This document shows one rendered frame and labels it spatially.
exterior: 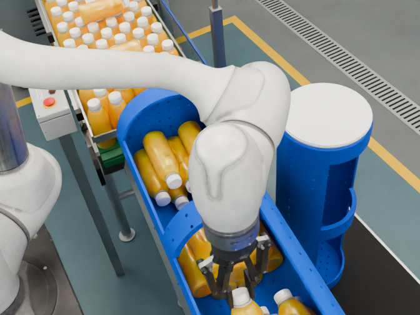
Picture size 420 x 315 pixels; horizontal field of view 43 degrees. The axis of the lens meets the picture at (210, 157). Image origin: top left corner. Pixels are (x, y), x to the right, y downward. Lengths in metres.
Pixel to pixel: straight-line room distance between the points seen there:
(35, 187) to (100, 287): 1.38
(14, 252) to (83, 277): 1.41
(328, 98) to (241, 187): 1.01
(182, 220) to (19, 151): 0.37
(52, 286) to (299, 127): 0.81
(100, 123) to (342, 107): 0.75
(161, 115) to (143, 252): 1.19
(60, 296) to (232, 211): 0.67
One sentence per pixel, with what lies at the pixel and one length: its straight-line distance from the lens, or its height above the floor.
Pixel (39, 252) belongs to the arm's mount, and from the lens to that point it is 1.40.
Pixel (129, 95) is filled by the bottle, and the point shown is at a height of 1.04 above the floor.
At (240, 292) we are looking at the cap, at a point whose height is 1.22.
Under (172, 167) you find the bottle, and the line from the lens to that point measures 1.38.
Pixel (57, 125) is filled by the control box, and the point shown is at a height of 1.05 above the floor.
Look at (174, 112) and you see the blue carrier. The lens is 1.53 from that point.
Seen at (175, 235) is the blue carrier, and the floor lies 1.18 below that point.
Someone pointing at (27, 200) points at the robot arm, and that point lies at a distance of 1.22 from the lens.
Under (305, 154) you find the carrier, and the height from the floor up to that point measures 0.99.
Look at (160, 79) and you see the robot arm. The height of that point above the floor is 1.65.
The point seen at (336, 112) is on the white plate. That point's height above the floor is 1.04.
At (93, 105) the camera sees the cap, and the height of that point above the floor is 1.08.
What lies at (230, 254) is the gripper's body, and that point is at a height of 1.43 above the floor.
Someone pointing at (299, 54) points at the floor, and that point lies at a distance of 3.55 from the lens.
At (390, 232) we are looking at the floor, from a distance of 2.66.
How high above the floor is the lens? 2.16
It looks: 48 degrees down
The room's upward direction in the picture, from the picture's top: 7 degrees counter-clockwise
